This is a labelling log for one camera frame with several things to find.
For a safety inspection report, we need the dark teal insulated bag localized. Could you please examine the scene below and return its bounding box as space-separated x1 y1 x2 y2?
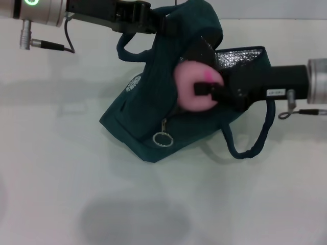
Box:
99 0 276 164

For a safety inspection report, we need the metal zipper pull ring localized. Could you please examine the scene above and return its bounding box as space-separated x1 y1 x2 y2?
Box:
152 118 175 148

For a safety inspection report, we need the left arm cable with plug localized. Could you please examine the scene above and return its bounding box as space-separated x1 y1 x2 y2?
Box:
19 14 76 54

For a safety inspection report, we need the right arm cable with plug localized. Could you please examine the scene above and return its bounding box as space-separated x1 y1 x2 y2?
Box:
278 89 327 120

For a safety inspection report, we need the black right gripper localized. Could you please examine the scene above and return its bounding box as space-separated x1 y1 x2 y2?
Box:
193 65 311 112

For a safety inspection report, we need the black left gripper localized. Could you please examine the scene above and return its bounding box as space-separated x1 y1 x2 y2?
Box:
65 0 180 37

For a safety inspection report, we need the pink peach bun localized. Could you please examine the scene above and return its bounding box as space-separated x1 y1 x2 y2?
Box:
174 62 225 113

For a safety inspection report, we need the arm cable with plug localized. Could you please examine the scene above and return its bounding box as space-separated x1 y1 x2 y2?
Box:
19 14 76 54
278 89 327 120

